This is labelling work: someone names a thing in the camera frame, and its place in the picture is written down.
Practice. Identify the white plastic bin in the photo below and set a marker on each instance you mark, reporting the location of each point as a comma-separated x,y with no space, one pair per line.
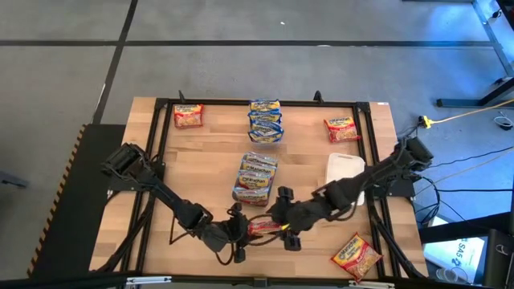
341,164

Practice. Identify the small black frame peg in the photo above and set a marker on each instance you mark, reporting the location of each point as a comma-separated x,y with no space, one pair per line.
182,97
318,97

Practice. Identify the black metal stand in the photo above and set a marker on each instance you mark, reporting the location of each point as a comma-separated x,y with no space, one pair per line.
458,103

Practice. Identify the dark blue Maruchan noodle pack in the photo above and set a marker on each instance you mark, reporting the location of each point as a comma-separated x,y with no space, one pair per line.
267,127
266,137
265,116
265,105

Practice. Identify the clear plastic cup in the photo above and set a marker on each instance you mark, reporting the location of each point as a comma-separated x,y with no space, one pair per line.
447,275

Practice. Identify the black desk beam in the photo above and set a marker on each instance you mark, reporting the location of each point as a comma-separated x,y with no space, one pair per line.
462,229

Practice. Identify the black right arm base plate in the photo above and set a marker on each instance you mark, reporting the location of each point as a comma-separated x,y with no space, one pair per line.
403,189

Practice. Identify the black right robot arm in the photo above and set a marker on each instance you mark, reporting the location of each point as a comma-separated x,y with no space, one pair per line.
361,180

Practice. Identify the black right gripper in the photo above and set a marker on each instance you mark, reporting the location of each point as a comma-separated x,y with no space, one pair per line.
305,214

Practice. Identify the grey translucent plastic bin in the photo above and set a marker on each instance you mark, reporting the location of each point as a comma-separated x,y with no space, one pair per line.
271,199

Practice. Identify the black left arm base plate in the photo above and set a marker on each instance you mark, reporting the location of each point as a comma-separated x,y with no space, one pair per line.
118,187

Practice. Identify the red Maruchan noodle pack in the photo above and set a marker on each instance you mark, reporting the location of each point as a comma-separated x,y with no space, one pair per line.
355,257
263,228
342,130
188,116

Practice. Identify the clear plastic bin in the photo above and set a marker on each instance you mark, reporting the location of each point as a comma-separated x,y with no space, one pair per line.
263,149

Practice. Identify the black case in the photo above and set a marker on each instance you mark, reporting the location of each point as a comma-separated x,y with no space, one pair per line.
500,261

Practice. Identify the yellow power plug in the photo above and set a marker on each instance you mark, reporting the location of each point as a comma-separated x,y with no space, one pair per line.
425,121

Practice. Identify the black platform with hazard stripe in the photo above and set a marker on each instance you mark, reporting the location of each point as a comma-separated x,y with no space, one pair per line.
68,208

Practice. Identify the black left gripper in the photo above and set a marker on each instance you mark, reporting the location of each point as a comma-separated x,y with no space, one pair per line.
219,237

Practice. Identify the grey floor object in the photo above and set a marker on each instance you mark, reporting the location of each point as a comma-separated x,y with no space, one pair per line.
12,180

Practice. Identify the black aluminium table frame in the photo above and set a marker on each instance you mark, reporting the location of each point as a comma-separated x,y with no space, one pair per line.
225,102

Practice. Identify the silver metal bracket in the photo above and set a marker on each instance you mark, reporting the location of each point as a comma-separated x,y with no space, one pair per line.
148,280
371,284

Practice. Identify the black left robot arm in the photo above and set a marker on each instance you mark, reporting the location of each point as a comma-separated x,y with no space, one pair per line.
168,196

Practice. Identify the white labelled box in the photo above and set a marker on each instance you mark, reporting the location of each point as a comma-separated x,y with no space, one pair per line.
458,251

